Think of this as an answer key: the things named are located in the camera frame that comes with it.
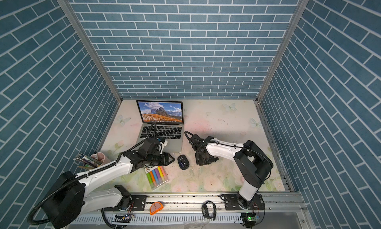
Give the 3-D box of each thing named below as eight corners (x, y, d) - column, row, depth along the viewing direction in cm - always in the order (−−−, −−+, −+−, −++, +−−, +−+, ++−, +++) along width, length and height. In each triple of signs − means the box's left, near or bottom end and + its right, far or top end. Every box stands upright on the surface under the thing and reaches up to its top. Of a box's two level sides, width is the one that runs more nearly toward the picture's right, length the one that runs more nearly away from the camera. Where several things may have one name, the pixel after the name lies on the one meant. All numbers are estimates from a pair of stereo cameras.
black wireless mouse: (177, 169, 87) (176, 167, 84) (178, 157, 92) (178, 154, 89) (189, 169, 87) (188, 167, 84) (189, 157, 92) (189, 154, 89)
